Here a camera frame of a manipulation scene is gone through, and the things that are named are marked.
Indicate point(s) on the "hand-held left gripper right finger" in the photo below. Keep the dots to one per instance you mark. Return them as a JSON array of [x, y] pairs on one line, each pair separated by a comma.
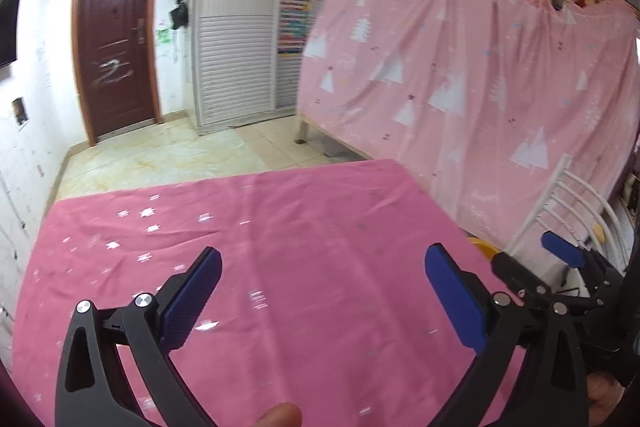
[[457, 302]]

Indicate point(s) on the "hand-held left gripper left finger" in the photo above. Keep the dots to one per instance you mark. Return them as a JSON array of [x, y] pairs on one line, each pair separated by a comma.
[[192, 302]]

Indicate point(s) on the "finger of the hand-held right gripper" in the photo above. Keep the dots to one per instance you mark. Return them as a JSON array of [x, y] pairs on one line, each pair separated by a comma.
[[515, 274], [562, 249]]

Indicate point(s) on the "yellow plastic bin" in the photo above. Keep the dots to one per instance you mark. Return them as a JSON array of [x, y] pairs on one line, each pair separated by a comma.
[[482, 249]]

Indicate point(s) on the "person's right hand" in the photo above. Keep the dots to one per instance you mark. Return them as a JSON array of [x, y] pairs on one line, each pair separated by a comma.
[[606, 402]]

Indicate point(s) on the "person's left hand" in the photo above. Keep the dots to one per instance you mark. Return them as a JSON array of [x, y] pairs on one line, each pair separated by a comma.
[[280, 416]]

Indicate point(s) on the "white metal chair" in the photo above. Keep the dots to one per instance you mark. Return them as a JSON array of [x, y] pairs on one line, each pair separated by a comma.
[[546, 192]]

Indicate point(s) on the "pink star print tablecloth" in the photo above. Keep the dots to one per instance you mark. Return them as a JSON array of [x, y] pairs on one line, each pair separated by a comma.
[[300, 232]]

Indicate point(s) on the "pink tree print curtain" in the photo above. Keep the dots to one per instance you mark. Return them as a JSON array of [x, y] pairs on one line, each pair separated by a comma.
[[450, 57]]

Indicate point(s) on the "dark brown door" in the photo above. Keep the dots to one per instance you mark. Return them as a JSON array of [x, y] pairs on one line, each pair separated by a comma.
[[117, 47]]

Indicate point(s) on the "white louvered wardrobe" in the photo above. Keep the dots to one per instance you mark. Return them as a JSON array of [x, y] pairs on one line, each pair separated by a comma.
[[235, 32]]

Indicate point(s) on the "small black hanging bag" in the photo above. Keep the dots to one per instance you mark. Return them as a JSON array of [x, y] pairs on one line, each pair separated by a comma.
[[179, 16]]

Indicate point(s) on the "colourful grid poster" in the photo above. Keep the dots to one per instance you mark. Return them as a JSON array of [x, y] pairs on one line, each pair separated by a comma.
[[295, 22]]

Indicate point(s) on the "black flat television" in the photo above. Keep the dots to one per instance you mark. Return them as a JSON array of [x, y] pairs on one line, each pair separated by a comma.
[[9, 27]]

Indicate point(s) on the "wall socket plate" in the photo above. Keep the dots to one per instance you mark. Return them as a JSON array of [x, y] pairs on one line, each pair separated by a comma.
[[20, 111]]

